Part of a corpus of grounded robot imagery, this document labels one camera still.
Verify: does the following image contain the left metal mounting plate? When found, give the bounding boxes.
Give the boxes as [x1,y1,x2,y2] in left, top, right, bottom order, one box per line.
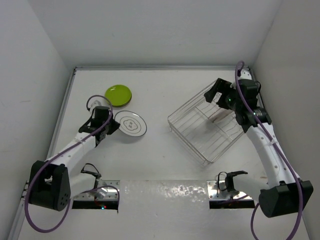
[74,179,120,201]

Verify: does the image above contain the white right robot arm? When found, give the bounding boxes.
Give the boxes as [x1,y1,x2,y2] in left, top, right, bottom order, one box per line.
[204,78,314,218]

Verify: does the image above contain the back aluminium frame rail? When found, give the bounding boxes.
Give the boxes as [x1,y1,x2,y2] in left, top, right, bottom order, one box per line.
[74,65,235,71]

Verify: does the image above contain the left aluminium frame rail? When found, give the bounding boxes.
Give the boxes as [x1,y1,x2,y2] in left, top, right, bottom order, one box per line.
[7,67,77,240]

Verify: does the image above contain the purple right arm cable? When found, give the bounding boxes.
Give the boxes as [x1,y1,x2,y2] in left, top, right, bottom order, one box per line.
[235,60,305,240]

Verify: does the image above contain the aluminium frame rail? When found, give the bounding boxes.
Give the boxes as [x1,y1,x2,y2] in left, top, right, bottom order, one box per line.
[74,65,235,71]
[7,67,77,240]
[246,66,266,113]

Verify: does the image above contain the white plate with red rim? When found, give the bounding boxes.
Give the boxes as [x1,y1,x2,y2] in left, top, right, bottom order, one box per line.
[211,112,229,124]

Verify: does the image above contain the metal mounting plate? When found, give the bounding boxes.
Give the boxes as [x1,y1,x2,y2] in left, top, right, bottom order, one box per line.
[207,179,253,202]
[74,179,120,201]

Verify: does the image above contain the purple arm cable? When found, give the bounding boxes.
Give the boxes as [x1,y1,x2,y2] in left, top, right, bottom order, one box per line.
[235,60,305,240]
[24,94,120,233]

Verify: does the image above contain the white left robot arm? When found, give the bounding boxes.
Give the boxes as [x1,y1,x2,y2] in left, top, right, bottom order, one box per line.
[26,106,120,212]

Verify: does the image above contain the white plate black rings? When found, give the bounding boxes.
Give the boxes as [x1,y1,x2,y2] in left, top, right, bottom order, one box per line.
[113,110,148,138]

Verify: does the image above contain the lime green plate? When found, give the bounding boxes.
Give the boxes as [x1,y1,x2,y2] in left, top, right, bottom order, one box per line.
[104,84,132,108]

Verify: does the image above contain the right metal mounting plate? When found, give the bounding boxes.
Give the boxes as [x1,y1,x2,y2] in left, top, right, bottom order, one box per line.
[207,179,253,202]

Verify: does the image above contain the right aluminium frame rail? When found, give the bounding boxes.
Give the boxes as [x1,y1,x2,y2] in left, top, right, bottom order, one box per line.
[246,66,266,113]

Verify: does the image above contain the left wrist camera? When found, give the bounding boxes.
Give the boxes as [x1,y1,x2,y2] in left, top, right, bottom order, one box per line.
[89,100,102,113]

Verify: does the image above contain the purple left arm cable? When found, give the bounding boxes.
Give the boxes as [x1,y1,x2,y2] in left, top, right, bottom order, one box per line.
[24,94,120,233]

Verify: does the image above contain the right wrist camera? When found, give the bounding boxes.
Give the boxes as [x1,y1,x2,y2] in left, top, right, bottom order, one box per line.
[237,69,252,80]

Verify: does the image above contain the wire dish rack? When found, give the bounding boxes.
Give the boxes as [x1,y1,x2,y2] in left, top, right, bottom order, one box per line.
[167,83,244,166]

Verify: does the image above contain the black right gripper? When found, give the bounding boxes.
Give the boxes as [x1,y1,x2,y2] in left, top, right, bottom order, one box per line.
[204,77,241,112]

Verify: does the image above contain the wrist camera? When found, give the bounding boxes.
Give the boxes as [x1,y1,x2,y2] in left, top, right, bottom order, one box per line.
[89,100,102,113]
[237,69,252,80]

